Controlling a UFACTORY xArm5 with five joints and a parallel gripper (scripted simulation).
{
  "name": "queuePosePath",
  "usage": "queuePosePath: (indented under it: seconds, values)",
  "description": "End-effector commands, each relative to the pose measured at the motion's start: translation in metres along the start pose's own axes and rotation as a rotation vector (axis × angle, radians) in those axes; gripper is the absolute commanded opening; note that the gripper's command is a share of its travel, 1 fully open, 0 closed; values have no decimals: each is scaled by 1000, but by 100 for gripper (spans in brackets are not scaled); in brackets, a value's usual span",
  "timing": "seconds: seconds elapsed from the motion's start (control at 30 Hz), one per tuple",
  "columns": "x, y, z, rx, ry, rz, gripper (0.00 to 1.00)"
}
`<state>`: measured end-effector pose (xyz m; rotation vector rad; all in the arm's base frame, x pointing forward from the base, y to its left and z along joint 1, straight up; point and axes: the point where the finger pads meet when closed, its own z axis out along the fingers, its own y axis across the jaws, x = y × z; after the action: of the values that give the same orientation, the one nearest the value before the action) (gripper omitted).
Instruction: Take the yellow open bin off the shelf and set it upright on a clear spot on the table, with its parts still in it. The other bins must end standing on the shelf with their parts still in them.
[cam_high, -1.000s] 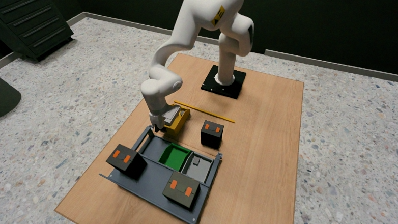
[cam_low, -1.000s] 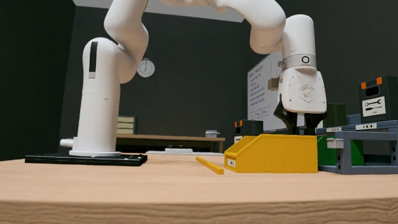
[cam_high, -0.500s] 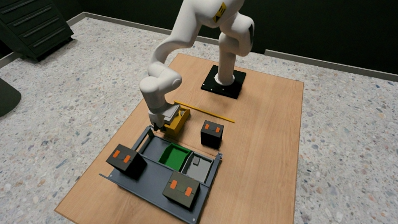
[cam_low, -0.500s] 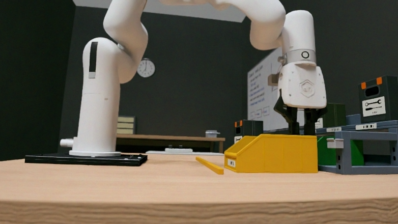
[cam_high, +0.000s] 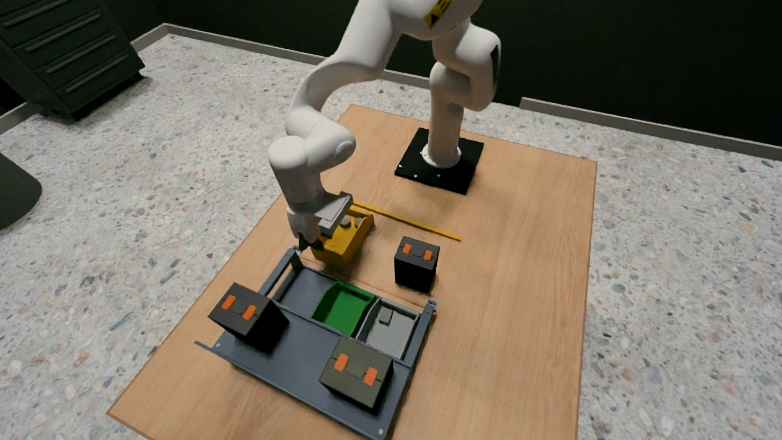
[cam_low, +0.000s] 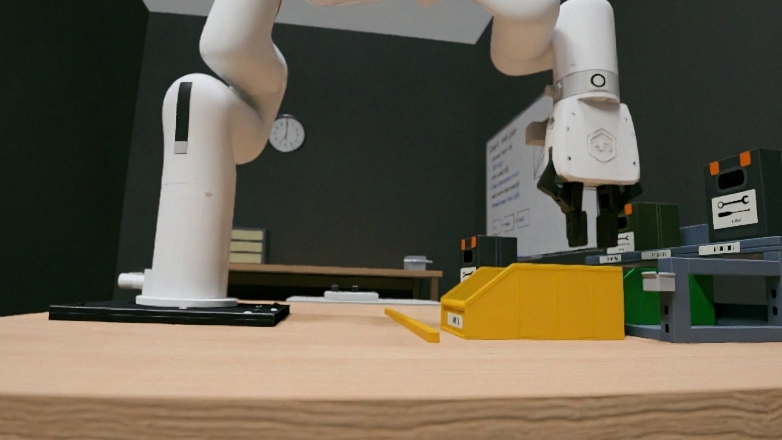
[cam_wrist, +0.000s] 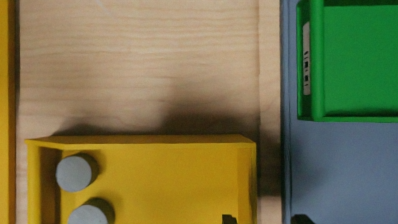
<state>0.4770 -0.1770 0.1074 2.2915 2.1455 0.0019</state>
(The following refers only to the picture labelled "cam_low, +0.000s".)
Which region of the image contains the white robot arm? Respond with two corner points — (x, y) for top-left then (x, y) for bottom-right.
(118, 0), (620, 308)

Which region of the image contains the yellow open-front bin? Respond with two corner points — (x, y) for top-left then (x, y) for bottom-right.
(441, 264), (624, 340)

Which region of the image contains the yellow bar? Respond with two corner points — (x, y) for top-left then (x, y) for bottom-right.
(384, 308), (440, 343)

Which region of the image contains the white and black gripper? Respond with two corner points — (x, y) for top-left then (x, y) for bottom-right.
(537, 92), (643, 248)

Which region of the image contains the green open bin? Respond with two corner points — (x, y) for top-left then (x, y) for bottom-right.
(622, 268), (715, 325)

